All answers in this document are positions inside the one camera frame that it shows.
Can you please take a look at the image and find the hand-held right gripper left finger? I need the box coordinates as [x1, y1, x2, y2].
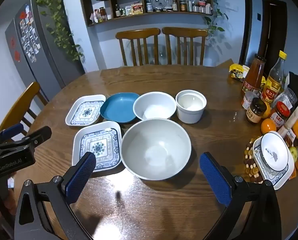
[14, 152, 97, 240]

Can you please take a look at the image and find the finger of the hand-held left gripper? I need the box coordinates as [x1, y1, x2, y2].
[0, 126, 52, 153]
[0, 123, 25, 140]

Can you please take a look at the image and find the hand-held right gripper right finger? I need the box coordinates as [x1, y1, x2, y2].
[199, 152, 282, 240]

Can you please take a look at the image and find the large blue patterned square plate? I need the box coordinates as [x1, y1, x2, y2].
[72, 121, 123, 173]

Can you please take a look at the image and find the small blue patterned square plate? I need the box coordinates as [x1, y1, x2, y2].
[65, 94, 107, 127]

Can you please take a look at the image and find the large grey bowl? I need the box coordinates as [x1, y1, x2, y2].
[121, 119, 192, 181]

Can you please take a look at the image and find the white ramekin cup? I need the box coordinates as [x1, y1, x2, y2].
[175, 89, 207, 124]

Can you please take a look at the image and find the medium white bowl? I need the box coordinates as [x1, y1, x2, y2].
[133, 92, 177, 121]

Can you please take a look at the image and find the wooden dining chair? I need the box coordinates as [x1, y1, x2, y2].
[0, 81, 49, 135]
[115, 28, 161, 67]
[162, 27, 209, 66]

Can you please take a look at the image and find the wooden beaded trivet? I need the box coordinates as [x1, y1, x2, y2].
[243, 137, 265, 184]

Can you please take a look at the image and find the white bowl with dark rim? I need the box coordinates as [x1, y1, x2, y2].
[260, 131, 290, 172]

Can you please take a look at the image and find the brown paste jar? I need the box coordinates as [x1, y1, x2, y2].
[246, 97, 267, 124]

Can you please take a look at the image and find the grey refrigerator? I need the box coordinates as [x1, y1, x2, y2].
[5, 0, 86, 100]

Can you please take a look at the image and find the green apple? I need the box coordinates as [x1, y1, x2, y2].
[289, 146, 298, 162]

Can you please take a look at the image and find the small white labelled jar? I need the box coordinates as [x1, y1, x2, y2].
[242, 90, 258, 109]

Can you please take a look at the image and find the red lidded sauce jar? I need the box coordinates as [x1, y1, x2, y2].
[269, 101, 291, 128]

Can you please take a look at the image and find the group of fridge photo magnets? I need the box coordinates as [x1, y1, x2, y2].
[19, 4, 40, 63]

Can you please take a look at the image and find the yellow snack packet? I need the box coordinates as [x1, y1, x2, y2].
[229, 64, 251, 82]

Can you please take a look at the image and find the yellow capped vinegar bottle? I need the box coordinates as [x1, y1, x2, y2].
[260, 50, 288, 104]

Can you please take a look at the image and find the trailing green plant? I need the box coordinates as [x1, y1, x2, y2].
[34, 0, 84, 62]
[204, 0, 230, 48]

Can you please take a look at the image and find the dark wooden door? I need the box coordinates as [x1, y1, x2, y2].
[262, 0, 288, 73]

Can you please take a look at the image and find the row of condiment jars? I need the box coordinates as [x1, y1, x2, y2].
[90, 0, 212, 23]

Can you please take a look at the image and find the wooden wall shelf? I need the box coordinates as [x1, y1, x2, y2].
[78, 0, 213, 27]

